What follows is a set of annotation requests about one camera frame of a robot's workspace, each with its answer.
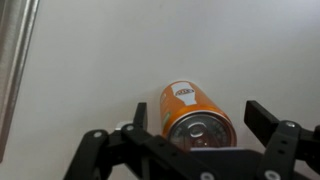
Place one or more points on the stainless steel sink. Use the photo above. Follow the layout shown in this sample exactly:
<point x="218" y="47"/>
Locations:
<point x="15" y="50"/>

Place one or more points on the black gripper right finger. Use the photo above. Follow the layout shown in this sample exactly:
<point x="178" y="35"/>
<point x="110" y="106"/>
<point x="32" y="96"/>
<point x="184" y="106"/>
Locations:
<point x="283" y="143"/>

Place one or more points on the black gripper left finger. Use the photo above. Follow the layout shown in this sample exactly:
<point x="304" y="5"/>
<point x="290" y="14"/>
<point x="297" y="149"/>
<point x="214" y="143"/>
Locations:
<point x="133" y="153"/>

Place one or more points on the orange soda can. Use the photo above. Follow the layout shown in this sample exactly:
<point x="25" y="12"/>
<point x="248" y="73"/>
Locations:
<point x="186" y="106"/>

